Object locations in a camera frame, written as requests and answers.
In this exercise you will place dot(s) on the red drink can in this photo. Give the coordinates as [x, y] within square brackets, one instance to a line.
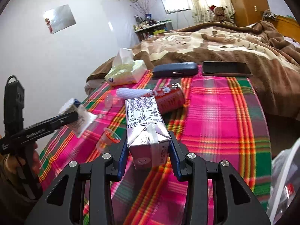
[169, 98]

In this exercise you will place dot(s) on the black tablet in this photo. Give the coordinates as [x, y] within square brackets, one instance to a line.
[225, 69]

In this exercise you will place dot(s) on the cluttered side desk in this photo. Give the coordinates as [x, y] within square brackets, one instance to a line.
[149, 31]

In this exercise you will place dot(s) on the brown teddy bear santa hat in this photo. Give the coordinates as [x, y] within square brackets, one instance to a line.
[220, 15]

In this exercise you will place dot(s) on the pink plaid table cloth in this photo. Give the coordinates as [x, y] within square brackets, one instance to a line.
[222, 119]

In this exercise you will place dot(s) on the tiny clear jelly cup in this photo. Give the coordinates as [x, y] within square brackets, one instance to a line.
[112, 101]

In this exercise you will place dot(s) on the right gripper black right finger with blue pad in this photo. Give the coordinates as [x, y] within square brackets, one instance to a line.
[233, 201]

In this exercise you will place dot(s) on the white wrapper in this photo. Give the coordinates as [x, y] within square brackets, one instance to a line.
[83, 118]

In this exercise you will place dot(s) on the small wall window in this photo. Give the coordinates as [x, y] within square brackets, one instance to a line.
[173, 6]

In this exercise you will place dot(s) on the orange wooden headboard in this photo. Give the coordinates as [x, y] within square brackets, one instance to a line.
[287, 27]

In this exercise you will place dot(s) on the wall poster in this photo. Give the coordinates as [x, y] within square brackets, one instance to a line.
[59, 18]

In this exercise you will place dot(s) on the brown fleece bed blanket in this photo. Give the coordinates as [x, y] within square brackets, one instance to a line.
[273, 61]

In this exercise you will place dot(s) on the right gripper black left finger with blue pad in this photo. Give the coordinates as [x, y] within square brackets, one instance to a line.
[63, 201]

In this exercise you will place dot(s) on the dried branches in vase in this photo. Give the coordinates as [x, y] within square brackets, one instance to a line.
[142, 7]

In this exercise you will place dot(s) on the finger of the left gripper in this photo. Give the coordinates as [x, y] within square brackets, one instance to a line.
[50, 125]

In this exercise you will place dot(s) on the orange wooden wardrobe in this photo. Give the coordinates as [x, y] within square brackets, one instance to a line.
[249, 11]

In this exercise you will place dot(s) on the tissue pack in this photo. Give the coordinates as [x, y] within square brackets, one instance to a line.
[125, 70]

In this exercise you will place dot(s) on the small clear plastic cup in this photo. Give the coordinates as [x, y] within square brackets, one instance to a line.
[108, 138]

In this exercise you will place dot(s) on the clear trash bag liner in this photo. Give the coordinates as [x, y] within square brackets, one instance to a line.
[284, 182]

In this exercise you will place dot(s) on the dark blue glasses case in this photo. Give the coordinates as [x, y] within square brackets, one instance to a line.
[179, 69]

